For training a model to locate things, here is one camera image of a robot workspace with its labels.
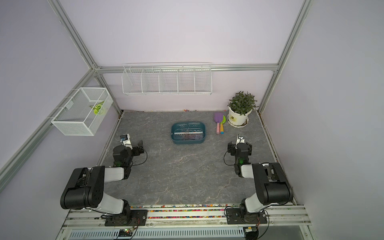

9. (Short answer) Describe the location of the clear long straight ruler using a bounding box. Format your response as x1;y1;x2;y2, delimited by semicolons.
173;129;204;135

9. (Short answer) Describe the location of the short clear straight ruler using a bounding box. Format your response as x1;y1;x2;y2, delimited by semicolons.
180;124;201;129

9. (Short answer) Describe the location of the teal plastic storage box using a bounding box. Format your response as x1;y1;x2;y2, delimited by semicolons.
171;121;206;145

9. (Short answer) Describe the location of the pink triangle ruler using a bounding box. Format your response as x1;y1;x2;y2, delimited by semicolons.
178;135;203;142

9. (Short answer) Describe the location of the long pink straight ruler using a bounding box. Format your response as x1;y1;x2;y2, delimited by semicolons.
175;133;204;141

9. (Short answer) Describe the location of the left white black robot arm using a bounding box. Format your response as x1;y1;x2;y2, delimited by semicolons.
60;135;146;215

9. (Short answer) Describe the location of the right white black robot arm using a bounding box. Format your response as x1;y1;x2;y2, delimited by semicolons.
227;143;294;216

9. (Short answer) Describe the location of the potted green plant white pot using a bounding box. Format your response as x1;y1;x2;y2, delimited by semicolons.
228;91;258;128

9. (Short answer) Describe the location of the green leaf toy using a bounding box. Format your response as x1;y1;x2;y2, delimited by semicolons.
90;101;106;116

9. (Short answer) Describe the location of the white mesh side basket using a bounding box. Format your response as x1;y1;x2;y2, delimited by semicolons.
51;87;113;137

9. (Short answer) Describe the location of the green circuit board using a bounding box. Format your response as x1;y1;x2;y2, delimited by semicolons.
118;229;135;238

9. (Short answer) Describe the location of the purple toy shovel pink handle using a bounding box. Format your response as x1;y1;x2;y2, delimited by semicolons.
214;112;224;135

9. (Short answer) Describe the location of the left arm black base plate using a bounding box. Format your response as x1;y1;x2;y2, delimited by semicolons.
104;210;148;227

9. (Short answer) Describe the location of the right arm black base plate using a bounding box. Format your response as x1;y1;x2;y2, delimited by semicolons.
224;208;268;225

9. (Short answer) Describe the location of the long white wire wall basket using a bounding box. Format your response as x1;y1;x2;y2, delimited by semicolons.
122;62;213;95

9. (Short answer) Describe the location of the aluminium rail frame front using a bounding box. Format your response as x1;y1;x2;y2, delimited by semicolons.
57;204;317;240

